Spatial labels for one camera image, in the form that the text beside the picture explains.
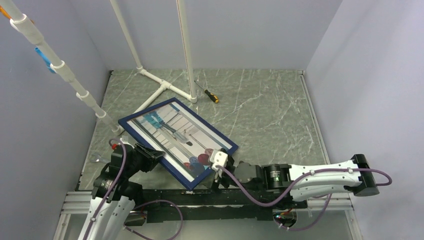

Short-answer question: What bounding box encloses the white PVC pipe stand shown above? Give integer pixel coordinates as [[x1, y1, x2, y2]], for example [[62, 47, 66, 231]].
[[0, 0, 198, 136]]

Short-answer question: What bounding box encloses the aluminium table edge rail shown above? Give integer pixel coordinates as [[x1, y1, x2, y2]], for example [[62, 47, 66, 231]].
[[297, 70, 331, 165]]

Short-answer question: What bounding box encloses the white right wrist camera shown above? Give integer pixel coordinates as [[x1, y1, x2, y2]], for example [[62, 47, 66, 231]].
[[209, 149, 229, 172]]

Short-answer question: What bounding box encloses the aluminium front rail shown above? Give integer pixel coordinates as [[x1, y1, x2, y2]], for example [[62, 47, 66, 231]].
[[53, 191, 91, 240]]

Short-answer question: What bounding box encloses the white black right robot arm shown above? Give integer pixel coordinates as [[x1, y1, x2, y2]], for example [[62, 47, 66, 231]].
[[209, 150, 382, 208]]

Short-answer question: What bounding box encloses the yellow black screwdriver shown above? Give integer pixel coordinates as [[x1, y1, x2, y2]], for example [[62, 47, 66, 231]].
[[195, 81, 220, 104]]

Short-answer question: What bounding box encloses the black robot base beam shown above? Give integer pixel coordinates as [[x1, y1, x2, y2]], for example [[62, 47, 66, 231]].
[[140, 188, 308, 223]]

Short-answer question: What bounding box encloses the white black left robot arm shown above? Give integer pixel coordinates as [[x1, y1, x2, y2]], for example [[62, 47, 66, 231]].
[[78, 139, 165, 240]]

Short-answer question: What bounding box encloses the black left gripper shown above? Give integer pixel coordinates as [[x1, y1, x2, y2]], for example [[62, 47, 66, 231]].
[[124, 142, 165, 177]]

